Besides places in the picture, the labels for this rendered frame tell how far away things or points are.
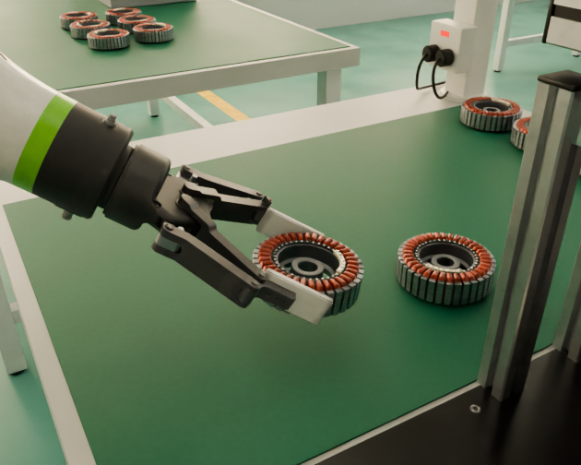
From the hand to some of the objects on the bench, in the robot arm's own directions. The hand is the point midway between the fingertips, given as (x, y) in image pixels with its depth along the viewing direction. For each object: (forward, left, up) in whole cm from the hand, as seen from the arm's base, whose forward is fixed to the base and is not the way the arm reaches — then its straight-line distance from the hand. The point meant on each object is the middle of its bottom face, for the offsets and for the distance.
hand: (305, 268), depth 63 cm
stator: (+18, +4, -9) cm, 20 cm away
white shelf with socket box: (+45, +55, -11) cm, 72 cm away
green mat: (+18, +21, -9) cm, 29 cm away
